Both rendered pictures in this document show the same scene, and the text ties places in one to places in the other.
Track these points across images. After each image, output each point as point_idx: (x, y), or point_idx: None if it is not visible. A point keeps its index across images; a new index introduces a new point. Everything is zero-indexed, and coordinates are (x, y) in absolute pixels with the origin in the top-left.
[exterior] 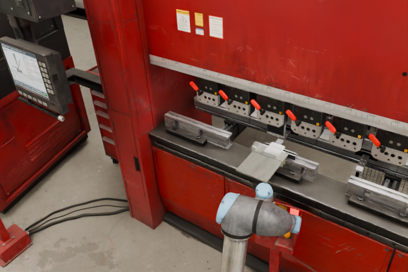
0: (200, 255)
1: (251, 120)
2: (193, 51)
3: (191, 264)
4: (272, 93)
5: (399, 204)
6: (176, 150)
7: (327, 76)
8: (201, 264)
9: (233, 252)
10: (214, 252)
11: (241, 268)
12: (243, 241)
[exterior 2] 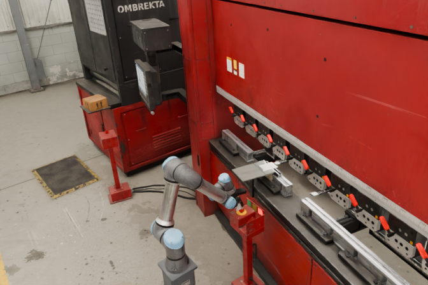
0: (223, 243)
1: None
2: (232, 85)
3: (214, 246)
4: (264, 121)
5: (326, 225)
6: (220, 156)
7: (286, 112)
8: (220, 249)
9: (165, 190)
10: (234, 245)
11: (169, 202)
12: (171, 184)
